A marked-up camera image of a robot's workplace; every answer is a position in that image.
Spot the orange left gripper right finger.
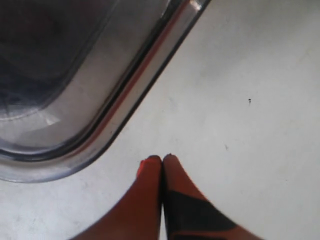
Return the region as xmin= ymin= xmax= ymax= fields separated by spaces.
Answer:
xmin=162 ymin=154 xmax=259 ymax=240

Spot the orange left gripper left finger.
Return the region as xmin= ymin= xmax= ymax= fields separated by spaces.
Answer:
xmin=74 ymin=155 xmax=162 ymax=240

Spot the dark transparent box lid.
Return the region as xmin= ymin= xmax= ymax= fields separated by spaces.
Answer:
xmin=0 ymin=0 xmax=208 ymax=183

